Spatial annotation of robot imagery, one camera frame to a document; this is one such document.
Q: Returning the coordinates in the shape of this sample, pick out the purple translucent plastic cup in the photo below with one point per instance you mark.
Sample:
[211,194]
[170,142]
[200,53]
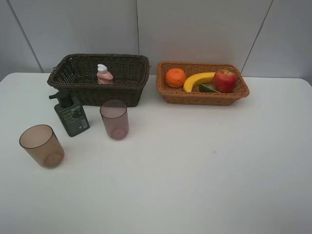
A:
[115,119]

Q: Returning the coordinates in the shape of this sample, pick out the orange mandarin fruit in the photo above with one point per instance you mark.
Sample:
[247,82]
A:
[175,78]

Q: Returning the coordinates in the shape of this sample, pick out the yellow banana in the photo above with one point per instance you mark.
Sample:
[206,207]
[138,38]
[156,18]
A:
[197,79]

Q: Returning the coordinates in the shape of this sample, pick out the halved avocado with pit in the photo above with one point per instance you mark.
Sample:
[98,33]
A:
[208,88]

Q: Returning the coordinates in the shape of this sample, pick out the pink bottle white cap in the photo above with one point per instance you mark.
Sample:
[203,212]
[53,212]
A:
[103,75]

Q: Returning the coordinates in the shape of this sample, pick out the red yellow apple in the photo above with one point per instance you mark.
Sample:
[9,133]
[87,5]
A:
[225,81]

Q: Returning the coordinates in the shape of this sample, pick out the dark green pump bottle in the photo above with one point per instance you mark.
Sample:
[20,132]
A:
[71,113]

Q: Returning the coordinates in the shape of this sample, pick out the brown translucent plastic cup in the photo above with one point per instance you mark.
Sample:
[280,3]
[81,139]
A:
[41,143]

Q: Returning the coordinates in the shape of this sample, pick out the orange wicker basket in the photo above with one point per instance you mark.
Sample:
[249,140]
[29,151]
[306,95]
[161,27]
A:
[178,96]

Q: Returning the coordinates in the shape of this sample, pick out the dark brown wicker basket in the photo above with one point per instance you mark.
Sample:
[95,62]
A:
[77,73]

